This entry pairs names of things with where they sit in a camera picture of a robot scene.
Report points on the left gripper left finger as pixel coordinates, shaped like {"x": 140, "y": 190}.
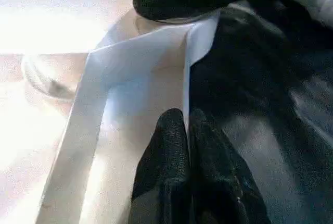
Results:
{"x": 164, "y": 172}

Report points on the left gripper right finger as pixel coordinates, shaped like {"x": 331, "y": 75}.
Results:
{"x": 218, "y": 179}

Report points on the white plastic table top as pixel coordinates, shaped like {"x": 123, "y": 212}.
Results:
{"x": 52, "y": 26}

